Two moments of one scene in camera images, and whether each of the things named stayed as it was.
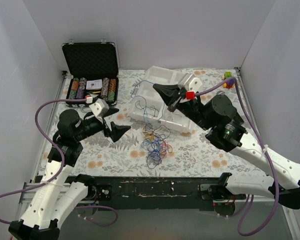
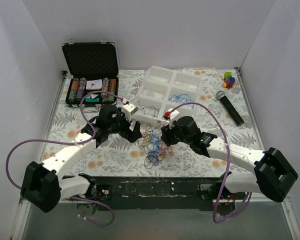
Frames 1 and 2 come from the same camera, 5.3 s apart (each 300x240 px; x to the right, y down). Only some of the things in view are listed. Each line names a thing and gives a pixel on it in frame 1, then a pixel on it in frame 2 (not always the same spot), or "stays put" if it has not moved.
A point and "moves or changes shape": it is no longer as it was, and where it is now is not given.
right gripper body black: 178,100 → 170,135
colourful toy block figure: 226,85 stays put
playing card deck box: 96,84 stays put
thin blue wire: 141,97 moves or changes shape
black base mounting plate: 173,194 stays put
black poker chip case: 91,70 stays put
